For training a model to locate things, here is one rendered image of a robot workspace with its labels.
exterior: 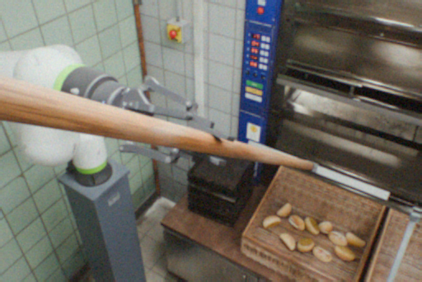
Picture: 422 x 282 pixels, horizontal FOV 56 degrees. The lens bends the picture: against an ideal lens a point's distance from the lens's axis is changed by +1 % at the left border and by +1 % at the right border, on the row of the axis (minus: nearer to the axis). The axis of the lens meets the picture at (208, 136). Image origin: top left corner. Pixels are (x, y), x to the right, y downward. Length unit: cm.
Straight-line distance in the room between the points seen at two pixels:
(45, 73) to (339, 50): 135
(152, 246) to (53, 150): 215
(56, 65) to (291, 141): 159
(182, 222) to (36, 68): 164
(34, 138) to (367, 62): 139
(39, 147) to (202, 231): 152
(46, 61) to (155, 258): 222
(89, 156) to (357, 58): 116
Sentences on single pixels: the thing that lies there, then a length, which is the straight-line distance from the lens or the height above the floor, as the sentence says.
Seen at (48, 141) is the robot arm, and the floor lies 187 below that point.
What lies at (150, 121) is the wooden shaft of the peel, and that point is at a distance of 42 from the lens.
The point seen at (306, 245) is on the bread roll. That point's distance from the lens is 213.
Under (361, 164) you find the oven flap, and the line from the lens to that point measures 210.
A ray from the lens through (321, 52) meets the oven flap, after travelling 185.
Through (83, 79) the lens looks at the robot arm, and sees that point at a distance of 69.
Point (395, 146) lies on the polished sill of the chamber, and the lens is 200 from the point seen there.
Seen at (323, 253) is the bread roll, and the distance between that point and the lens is 214.
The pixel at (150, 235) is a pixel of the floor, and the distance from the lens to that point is 295.
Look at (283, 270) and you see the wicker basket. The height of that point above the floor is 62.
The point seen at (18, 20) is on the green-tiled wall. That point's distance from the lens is 183.
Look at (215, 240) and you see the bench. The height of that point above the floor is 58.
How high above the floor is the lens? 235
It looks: 40 degrees down
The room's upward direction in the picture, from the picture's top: straight up
